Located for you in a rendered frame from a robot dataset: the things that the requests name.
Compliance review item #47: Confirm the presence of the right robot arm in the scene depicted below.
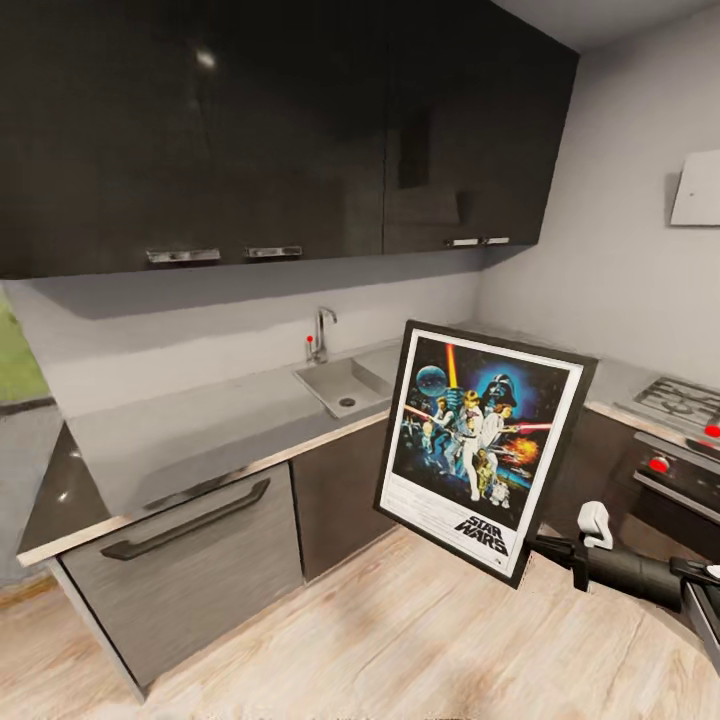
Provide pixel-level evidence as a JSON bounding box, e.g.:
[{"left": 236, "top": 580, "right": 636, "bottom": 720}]
[{"left": 523, "top": 501, "right": 720, "bottom": 677}]

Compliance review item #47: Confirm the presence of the poster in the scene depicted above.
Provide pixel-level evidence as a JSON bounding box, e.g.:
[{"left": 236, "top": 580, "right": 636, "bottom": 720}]
[{"left": 373, "top": 320, "right": 599, "bottom": 589}]

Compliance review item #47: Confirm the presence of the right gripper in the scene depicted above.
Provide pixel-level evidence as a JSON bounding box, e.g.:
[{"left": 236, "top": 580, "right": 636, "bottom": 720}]
[{"left": 523, "top": 531, "right": 643, "bottom": 599}]

